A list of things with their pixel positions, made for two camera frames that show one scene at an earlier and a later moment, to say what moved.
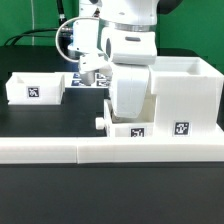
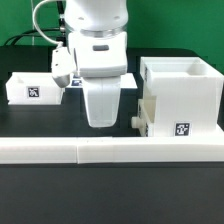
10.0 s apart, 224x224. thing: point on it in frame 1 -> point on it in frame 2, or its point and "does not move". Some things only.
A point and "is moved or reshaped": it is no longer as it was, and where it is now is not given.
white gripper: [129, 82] -> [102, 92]
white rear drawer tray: [35, 88] does not move
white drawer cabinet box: [188, 96] does not move
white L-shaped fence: [111, 150] does not move
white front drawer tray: [142, 126] is moved or reshaped
